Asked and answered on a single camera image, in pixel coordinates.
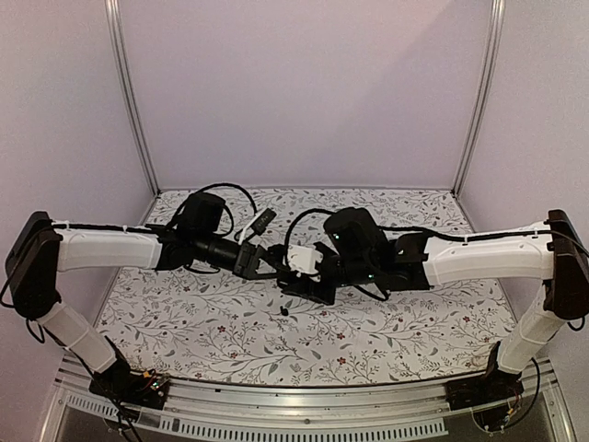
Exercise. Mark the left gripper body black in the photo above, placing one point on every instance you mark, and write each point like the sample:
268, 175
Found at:
204, 242

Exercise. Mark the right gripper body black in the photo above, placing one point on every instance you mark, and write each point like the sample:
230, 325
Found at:
357, 272

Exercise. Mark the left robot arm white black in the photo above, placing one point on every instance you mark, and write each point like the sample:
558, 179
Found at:
46, 247

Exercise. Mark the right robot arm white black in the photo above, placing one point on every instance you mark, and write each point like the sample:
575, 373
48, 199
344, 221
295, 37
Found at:
549, 251

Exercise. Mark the floral table mat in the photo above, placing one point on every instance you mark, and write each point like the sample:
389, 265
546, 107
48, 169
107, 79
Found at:
221, 328

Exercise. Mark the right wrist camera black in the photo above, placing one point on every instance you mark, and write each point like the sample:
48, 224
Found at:
304, 261

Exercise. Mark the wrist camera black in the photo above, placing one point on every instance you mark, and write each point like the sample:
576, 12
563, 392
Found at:
304, 261
256, 226

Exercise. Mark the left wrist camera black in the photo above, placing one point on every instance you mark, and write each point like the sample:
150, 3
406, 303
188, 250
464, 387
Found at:
256, 226

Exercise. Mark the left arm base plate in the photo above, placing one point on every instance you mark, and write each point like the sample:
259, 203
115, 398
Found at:
121, 383

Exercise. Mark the aluminium front rail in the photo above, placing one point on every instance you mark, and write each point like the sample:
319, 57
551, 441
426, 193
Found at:
212, 411

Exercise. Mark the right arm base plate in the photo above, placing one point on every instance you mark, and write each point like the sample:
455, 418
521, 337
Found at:
490, 386

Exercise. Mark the left aluminium corner post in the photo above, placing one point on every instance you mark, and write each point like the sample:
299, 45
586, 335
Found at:
113, 15

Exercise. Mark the aluminium corner post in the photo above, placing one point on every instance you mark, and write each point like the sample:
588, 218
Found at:
489, 61
113, 15

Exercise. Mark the right aluminium corner post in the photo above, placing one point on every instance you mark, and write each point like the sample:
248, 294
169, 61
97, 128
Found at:
489, 61

